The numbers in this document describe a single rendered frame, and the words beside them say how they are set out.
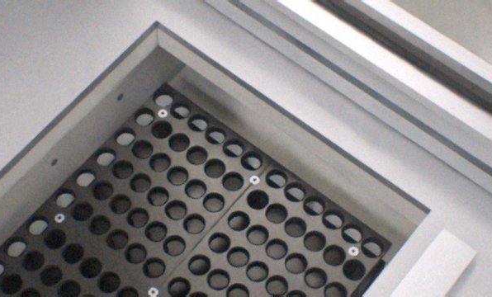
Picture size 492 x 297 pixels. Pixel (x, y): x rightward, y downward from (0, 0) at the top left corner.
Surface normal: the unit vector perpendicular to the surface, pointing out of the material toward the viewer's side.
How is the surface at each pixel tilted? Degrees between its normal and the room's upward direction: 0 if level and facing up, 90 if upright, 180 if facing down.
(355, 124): 0
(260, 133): 0
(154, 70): 90
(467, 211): 0
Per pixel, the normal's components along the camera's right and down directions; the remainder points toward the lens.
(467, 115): 0.00, -0.47
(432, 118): -0.63, 0.68
